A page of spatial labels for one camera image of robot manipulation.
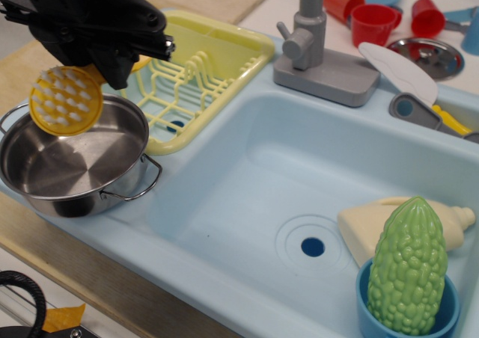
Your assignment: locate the steel pot lid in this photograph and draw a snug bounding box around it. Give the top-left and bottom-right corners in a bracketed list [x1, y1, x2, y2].
[387, 37, 465, 82]

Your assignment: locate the red cup lying left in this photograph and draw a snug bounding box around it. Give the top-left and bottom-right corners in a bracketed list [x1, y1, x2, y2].
[323, 0, 366, 23]

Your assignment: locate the blue utensil handle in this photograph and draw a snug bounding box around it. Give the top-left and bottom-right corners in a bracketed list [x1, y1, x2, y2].
[443, 6, 478, 23]

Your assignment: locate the black cable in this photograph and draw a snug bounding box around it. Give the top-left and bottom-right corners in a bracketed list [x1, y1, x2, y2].
[0, 270, 48, 338]

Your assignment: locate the yellow tape piece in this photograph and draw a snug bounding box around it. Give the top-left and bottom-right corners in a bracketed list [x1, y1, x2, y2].
[42, 304, 86, 333]

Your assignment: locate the blue plastic cup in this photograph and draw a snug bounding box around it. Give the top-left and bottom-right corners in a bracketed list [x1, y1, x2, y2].
[356, 259, 460, 338]

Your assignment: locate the grey toy faucet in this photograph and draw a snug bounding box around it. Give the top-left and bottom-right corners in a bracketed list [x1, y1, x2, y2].
[273, 0, 380, 108]

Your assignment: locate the red cup front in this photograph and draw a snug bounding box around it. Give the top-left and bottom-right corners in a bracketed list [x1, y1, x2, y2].
[350, 4, 402, 47]

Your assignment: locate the stainless steel pot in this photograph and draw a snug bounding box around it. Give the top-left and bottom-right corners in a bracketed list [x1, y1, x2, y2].
[1, 94, 162, 218]

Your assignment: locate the green toy bitter gourd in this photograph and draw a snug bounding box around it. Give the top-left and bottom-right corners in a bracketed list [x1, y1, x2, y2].
[367, 196, 448, 336]

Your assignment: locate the yellow dish brush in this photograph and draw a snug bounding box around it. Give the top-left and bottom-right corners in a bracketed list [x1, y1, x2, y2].
[28, 64, 106, 136]

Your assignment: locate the cream toy soap bottle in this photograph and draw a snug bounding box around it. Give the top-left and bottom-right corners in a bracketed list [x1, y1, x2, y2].
[337, 197, 476, 266]

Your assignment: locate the light blue toy sink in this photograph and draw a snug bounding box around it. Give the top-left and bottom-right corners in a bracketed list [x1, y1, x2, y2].
[0, 7, 479, 338]

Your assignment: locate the light blue cup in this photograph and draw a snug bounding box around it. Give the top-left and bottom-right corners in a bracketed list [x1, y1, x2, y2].
[461, 12, 479, 56]

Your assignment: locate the yellow dish rack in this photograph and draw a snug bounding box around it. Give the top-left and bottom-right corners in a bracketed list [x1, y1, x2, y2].
[120, 10, 275, 156]

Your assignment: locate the yellow toy utensil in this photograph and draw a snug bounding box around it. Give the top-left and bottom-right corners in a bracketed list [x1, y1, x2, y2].
[432, 105, 472, 136]

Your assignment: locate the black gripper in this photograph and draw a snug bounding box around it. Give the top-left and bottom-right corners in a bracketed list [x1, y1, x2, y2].
[1, 0, 175, 90]

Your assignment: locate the grey toy utensil handle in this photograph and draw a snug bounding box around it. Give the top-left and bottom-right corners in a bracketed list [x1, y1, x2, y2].
[388, 93, 478, 144]

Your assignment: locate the red cup right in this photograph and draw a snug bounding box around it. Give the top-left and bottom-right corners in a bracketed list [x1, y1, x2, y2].
[411, 0, 446, 38]

